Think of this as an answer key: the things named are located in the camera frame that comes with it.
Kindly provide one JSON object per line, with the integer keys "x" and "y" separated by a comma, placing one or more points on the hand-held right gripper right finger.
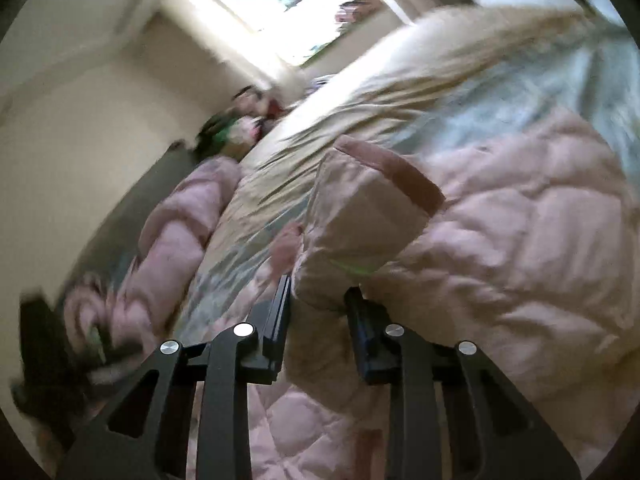
{"x": 362, "y": 331}

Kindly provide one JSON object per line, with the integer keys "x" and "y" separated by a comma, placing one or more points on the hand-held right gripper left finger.
{"x": 276, "y": 330}

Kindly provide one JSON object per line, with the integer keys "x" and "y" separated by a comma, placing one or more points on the pink quilted jacket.
{"x": 500, "y": 260}

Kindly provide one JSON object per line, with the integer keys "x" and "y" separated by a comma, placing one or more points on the pile of mixed clothes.
{"x": 227, "y": 127}

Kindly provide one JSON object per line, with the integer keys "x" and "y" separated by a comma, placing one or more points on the pink rumpled comforter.
{"x": 170, "y": 240}

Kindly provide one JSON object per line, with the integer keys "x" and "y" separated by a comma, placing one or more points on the dark grey headboard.
{"x": 150, "y": 185}

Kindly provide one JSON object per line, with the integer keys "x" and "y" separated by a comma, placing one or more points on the cartoon print bed sheet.
{"x": 400, "y": 85}

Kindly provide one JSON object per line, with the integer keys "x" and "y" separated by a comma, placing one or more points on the pile of plush toys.
{"x": 357, "y": 10}

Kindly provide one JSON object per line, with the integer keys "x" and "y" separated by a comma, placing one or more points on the bedroom window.
{"x": 280, "y": 5}

